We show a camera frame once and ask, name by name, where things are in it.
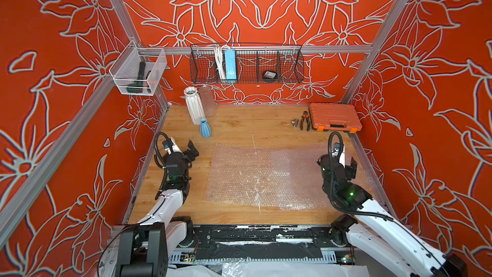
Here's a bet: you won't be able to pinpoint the bubble wrap sheet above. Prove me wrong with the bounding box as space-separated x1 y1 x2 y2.
276 140 375 211
205 144 292 209

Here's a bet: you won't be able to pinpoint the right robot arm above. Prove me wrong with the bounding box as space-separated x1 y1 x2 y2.
317 154 468 276

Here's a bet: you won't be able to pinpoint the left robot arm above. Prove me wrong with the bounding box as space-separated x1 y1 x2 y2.
115 138 199 276

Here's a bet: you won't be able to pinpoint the orange tool case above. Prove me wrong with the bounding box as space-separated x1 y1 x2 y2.
309 103 363 134

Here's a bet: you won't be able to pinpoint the dark green flashlight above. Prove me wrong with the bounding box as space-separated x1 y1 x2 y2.
127 61 146 94

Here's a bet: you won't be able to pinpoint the light blue box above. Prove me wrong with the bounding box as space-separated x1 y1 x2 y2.
224 49 237 83

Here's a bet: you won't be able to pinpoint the clear acrylic box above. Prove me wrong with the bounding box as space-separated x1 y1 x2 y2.
110 41 167 96

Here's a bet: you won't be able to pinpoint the aluminium left side bar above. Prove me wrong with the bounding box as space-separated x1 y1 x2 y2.
1 76 114 248

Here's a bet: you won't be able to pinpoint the small black device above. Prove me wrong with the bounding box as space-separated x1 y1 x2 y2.
262 71 278 82

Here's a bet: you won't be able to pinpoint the aluminium horizontal back bar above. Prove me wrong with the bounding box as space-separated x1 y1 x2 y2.
136 44 373 56

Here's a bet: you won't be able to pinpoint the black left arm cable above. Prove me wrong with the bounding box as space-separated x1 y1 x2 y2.
152 131 172 201

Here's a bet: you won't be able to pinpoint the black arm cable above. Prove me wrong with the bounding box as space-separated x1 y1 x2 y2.
327 131 395 222
152 131 172 201

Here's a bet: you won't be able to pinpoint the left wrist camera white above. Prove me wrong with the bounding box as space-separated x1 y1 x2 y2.
162 137 181 155

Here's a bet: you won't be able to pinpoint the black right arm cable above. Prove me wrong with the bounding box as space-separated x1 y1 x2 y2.
327 131 395 222

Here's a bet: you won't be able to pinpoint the orange handled pliers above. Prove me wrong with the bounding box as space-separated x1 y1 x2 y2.
299 111 311 131

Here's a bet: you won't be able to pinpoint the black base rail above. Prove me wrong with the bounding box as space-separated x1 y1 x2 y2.
169 224 356 265

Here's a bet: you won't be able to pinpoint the white cable bundle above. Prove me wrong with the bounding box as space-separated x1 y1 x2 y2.
213 45 227 82

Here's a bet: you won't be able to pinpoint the black wire basket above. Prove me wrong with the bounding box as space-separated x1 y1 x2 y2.
190 42 305 85

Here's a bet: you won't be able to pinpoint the aluminium frame post left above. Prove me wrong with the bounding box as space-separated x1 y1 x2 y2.
110 0 169 110

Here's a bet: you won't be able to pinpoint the aluminium frame post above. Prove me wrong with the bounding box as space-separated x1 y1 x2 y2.
341 0 409 104
110 0 169 110

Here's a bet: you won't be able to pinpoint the aluminium frame post right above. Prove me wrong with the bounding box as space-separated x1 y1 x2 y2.
341 0 409 104

